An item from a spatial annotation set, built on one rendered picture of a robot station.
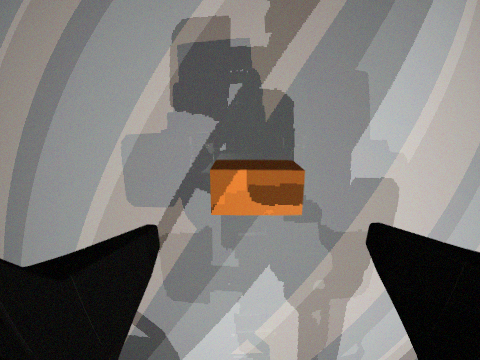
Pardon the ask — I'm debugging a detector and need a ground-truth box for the orange block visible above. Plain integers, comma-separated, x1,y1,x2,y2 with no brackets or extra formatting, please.
211,160,305,216

